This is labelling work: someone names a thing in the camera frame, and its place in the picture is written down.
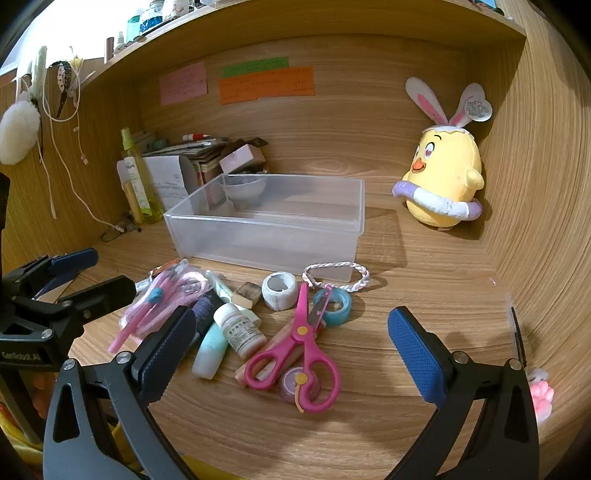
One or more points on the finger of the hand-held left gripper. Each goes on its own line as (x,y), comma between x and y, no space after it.
(104,293)
(74,260)

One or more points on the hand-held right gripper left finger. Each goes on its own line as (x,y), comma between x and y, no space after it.
(171,353)

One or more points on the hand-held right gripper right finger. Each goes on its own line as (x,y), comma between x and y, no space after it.
(415,353)

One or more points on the mint green tube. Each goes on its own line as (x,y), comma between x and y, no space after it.
(210,353)

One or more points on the blue tape roll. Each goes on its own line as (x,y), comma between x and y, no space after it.
(340,307)

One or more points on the pink scissors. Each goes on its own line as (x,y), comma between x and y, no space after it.
(302,350)

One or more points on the white bandage roll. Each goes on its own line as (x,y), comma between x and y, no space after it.
(280,290)

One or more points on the clear plastic storage box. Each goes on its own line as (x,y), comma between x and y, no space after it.
(277,230)

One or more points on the pink items in plastic bag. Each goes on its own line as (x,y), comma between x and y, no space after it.
(134,318)

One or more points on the dark purple fabric roll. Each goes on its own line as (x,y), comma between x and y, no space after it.
(205,308)

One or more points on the white pill bottle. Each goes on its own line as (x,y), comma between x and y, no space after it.
(240,330)

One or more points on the small white green tube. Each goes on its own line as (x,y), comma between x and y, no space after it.
(222,288)

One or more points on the yellow cloth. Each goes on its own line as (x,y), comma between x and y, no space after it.
(14,445)

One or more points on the white lotion bottle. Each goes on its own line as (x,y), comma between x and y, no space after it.
(129,184)

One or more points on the brown white eraser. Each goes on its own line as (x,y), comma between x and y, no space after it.
(245,293)

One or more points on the yellow green spray bottle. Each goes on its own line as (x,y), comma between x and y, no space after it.
(136,175)

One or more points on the purple tape roll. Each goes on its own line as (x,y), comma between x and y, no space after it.
(288,385)

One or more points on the pink paw toy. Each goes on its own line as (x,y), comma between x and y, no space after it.
(541,397)

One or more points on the white fluffy pompom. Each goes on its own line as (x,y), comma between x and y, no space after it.
(17,131)

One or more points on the pile of boxes and papers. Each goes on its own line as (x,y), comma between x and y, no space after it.
(203,154)

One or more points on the red white marker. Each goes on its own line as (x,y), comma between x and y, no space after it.
(198,136)

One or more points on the clear plastic bowl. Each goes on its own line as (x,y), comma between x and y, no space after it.
(244,187)

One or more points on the yellow chick plush toy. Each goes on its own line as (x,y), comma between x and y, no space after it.
(445,180)

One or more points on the polka dot headband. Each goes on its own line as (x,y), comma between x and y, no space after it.
(62,78)

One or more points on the pink small box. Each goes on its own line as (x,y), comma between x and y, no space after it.
(236,158)

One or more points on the pink sticky note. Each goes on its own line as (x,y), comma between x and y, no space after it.
(183,84)

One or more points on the teal glass bottle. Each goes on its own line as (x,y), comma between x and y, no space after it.
(134,26)

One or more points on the blue glitter jar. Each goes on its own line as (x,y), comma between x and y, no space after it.
(151,18)

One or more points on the orange sticky note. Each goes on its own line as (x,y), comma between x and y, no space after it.
(267,85)

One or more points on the green sticky note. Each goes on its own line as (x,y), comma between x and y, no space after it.
(255,67)

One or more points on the wooden shelf board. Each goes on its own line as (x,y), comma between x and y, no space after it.
(323,21)

